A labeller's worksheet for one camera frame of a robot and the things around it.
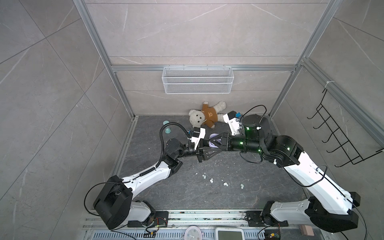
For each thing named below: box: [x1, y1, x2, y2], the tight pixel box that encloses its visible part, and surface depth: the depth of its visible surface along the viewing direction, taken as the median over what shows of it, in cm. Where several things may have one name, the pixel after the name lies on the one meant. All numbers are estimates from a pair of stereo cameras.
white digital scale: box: [214, 227, 246, 240], surface depth 67 cm
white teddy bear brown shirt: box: [188, 101, 227, 129], surface depth 113 cm
